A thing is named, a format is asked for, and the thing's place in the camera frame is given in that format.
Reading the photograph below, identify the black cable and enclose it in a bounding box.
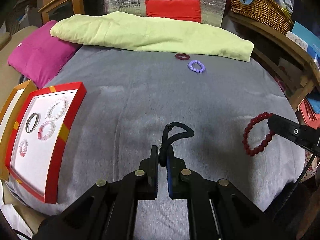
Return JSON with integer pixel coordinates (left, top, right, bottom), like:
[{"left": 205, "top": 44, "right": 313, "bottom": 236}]
[{"left": 297, "top": 153, "right": 318, "bottom": 188}]

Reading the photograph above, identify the red cushion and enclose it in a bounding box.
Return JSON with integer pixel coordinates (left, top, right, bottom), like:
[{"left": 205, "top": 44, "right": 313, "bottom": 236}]
[{"left": 145, "top": 0, "right": 202, "bottom": 23}]

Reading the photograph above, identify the black cord bracelet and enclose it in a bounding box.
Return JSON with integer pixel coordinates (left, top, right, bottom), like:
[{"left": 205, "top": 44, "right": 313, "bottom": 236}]
[{"left": 158, "top": 121, "right": 195, "bottom": 168}]

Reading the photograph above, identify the red jewelry box tray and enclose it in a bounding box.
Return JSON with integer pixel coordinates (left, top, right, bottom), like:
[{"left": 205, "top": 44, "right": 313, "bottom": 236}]
[{"left": 5, "top": 82, "right": 87, "bottom": 204}]

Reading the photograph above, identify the orange box lid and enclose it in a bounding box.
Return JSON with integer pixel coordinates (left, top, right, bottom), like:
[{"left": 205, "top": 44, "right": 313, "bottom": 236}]
[{"left": 0, "top": 80, "right": 37, "bottom": 181}]

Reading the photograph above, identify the dark maroon bangle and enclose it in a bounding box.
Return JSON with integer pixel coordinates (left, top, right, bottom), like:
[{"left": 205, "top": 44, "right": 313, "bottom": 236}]
[{"left": 175, "top": 53, "right": 190, "bottom": 61}]

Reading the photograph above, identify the wooden shelf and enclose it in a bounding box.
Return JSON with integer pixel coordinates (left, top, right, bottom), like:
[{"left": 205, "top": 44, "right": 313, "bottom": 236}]
[{"left": 228, "top": 12, "right": 319, "bottom": 110}]

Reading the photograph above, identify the silver glitter bangle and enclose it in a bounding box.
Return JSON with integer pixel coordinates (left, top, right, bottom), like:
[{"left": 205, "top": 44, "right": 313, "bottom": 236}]
[{"left": 25, "top": 113, "right": 40, "bottom": 133}]

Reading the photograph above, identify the light green folded blanket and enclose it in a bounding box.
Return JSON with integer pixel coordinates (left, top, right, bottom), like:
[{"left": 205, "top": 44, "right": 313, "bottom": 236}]
[{"left": 50, "top": 11, "right": 254, "bottom": 62}]

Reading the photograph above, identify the red bead bracelet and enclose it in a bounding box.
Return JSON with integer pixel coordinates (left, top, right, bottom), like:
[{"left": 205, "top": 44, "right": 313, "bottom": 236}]
[{"left": 241, "top": 112, "right": 277, "bottom": 157}]

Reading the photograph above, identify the magenta pillow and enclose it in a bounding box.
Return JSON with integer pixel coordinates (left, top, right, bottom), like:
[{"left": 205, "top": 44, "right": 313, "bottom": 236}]
[{"left": 8, "top": 20, "right": 80, "bottom": 88}]

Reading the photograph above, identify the small pink clear bead bracelet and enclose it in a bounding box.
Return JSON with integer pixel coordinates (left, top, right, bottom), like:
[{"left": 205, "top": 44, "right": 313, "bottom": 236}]
[{"left": 18, "top": 139, "right": 29, "bottom": 158}]

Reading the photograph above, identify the wicker basket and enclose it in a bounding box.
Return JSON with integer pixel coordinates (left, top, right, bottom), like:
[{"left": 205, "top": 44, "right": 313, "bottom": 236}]
[{"left": 231, "top": 0, "right": 293, "bottom": 34}]

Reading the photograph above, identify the white bead bracelet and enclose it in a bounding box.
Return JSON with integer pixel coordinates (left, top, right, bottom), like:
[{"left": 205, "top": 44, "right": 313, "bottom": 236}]
[{"left": 47, "top": 97, "right": 70, "bottom": 120}]

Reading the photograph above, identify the blue cardboard box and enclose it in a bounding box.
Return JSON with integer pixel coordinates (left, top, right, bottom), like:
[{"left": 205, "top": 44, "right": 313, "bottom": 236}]
[{"left": 285, "top": 22, "right": 319, "bottom": 67}]

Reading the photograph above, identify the purple bead bracelet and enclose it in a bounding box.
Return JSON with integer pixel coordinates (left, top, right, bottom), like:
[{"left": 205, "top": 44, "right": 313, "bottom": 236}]
[{"left": 187, "top": 60, "right": 206, "bottom": 74}]

